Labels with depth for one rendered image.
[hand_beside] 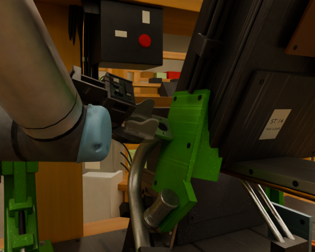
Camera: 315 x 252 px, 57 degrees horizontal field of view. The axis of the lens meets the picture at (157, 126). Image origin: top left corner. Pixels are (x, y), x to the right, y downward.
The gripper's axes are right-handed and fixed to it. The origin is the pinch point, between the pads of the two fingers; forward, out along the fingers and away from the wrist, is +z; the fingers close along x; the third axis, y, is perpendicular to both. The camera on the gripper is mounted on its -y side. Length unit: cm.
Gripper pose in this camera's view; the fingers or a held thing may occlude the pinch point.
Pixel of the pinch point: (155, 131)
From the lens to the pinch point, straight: 59.2
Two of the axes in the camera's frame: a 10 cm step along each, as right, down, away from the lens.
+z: 8.4, 2.6, 4.7
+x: -1.5, -7.2, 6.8
